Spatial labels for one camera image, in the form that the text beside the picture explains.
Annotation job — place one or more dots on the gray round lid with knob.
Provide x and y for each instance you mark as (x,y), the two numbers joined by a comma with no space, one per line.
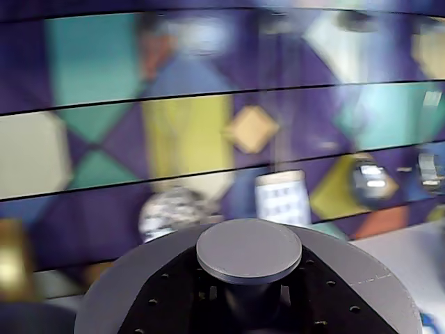
(248,247)

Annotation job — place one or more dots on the steel slotted spatula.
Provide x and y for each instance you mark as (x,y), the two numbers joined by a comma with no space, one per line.
(281,196)

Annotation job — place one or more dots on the steel ladle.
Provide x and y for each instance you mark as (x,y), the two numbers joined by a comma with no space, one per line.
(372,181)

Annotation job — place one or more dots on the steel slotted spoon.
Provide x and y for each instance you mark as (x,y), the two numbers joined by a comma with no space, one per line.
(167,215)

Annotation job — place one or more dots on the blue toy play kitchen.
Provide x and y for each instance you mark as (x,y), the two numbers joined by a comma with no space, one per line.
(104,52)

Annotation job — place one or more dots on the small steel hanging utensil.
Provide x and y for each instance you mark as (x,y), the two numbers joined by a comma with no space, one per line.
(431,170)

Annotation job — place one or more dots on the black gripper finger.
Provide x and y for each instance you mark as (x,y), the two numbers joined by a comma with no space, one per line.
(167,299)
(330,302)

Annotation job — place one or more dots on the gold toy faucet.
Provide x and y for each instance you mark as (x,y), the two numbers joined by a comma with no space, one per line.
(14,261)

